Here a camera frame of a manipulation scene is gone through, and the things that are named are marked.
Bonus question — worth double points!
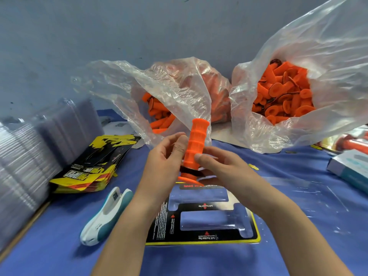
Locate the person's left hand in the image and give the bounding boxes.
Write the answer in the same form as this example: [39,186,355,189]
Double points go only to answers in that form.
[131,132,189,220]

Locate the person's right hand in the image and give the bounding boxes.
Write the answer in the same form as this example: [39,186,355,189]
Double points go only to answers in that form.
[194,145,284,220]

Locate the yellow black backing card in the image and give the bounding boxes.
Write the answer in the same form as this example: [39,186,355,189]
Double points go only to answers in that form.
[145,182,261,246]

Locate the teal hand stapler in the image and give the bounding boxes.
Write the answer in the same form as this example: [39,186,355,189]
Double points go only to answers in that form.
[79,187,134,246]

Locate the stack of clear blister shells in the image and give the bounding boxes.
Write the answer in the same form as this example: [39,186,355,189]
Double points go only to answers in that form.
[0,99,104,251]

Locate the person's right forearm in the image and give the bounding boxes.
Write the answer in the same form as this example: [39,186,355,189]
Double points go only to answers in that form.
[261,195,354,276]

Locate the white printed paper sheet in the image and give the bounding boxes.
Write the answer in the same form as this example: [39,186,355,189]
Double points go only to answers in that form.
[102,120,147,148]

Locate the stack of yellow black cards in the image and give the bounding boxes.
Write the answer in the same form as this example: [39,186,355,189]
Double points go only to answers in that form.
[49,134,141,194]

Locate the teal white cardboard box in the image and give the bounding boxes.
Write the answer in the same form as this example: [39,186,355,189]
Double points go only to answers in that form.
[327,149,368,194]

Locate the large clear plastic bag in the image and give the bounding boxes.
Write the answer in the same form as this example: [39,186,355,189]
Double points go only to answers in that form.
[230,0,368,154]

